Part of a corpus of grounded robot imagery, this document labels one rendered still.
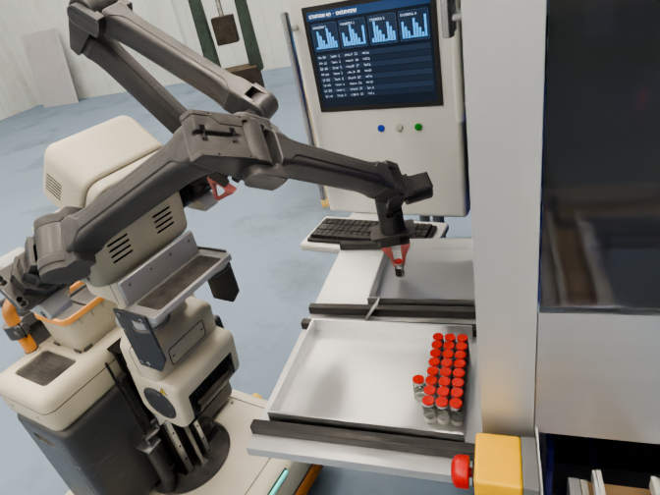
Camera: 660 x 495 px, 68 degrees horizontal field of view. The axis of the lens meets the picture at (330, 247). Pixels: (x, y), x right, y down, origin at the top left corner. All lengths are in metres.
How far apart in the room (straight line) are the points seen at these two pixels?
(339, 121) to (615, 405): 1.21
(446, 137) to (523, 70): 1.07
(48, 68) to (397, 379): 12.36
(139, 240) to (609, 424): 0.91
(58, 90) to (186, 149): 12.20
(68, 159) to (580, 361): 0.88
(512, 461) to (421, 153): 1.08
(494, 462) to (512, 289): 0.22
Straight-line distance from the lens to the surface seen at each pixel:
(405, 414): 0.91
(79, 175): 1.01
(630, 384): 0.66
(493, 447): 0.68
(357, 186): 0.93
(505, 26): 0.46
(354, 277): 1.26
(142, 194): 0.77
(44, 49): 12.96
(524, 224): 0.52
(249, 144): 0.73
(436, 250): 1.31
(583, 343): 0.61
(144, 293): 1.13
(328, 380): 0.99
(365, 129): 1.60
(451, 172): 1.56
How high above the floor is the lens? 1.57
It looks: 30 degrees down
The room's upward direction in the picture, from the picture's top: 12 degrees counter-clockwise
